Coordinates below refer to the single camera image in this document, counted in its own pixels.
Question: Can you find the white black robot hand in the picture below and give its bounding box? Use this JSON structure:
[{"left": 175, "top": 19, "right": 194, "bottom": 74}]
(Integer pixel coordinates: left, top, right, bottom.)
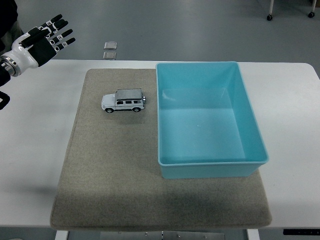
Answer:
[{"left": 10, "top": 14, "right": 76, "bottom": 74}]

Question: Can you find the white toy car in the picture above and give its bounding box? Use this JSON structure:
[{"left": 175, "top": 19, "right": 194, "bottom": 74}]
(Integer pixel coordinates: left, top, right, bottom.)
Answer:
[{"left": 101, "top": 88, "right": 147, "bottom": 114}]

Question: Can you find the blue plastic box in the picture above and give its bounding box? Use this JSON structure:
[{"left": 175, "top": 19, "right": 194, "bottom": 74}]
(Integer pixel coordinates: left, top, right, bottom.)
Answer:
[{"left": 155, "top": 61, "right": 270, "bottom": 180}]

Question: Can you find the person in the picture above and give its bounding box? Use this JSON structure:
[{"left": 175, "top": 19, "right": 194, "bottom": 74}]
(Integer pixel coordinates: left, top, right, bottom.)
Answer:
[{"left": 0, "top": 0, "right": 25, "bottom": 55}]

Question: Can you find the beige felt mat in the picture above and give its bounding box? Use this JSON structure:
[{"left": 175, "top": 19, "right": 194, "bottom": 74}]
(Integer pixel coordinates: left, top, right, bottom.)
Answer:
[{"left": 49, "top": 68, "right": 273, "bottom": 232}]

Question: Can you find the white table leg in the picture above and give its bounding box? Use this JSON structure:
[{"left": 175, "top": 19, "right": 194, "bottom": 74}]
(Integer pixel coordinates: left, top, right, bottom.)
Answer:
[
  {"left": 246, "top": 228, "right": 261, "bottom": 240},
  {"left": 54, "top": 229, "right": 69, "bottom": 240}
]

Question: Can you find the white cart leg with caster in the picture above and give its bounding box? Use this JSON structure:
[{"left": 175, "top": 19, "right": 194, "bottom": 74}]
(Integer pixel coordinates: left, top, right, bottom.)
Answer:
[
  {"left": 307, "top": 0, "right": 317, "bottom": 19},
  {"left": 265, "top": 0, "right": 275, "bottom": 22}
]

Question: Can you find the black table control panel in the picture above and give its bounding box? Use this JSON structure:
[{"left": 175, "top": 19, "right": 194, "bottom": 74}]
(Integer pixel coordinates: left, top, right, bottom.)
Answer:
[{"left": 282, "top": 228, "right": 320, "bottom": 236}]

